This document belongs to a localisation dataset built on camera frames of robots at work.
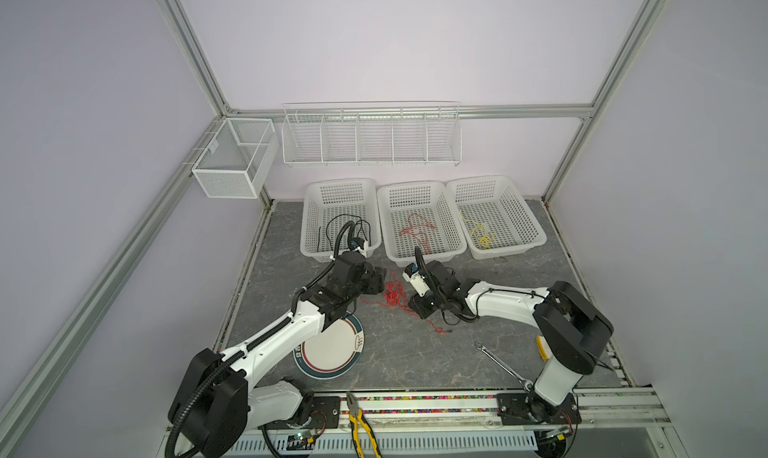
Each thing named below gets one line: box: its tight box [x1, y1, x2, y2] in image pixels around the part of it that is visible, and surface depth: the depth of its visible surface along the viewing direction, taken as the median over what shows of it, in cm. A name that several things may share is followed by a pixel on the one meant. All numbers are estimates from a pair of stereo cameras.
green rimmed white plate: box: [292, 312, 365, 380], surface depth 84 cm
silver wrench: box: [474, 341, 533, 391], surface depth 83 cm
